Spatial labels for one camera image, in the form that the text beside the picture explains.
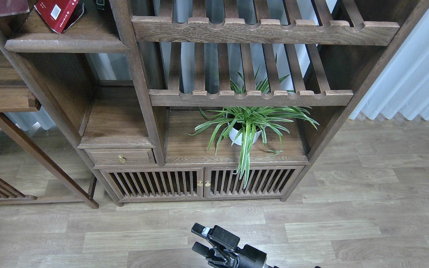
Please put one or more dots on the green spider plant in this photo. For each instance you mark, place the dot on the green spider plant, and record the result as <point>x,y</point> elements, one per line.
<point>262,117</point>

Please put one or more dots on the white sheer curtain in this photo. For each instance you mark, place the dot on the white sheer curtain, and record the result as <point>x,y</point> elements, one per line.
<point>403,86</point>

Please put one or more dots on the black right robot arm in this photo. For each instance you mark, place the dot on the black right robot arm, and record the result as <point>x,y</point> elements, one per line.
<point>283,248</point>

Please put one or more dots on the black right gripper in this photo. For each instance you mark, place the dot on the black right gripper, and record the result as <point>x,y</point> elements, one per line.
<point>225,252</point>

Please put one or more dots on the white plant pot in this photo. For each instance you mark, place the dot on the white plant pot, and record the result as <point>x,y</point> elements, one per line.
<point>237,137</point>

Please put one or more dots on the red paperback book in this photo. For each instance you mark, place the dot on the red paperback book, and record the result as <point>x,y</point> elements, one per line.
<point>60,14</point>

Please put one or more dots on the small dark object top shelf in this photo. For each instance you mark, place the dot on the small dark object top shelf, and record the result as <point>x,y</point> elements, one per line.
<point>100,4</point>

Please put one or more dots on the dark wooden bookshelf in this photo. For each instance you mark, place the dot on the dark wooden bookshelf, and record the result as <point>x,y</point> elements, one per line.
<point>129,80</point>

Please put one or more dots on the brass drawer knob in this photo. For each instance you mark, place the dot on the brass drawer knob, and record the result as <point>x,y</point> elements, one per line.
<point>122,159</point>

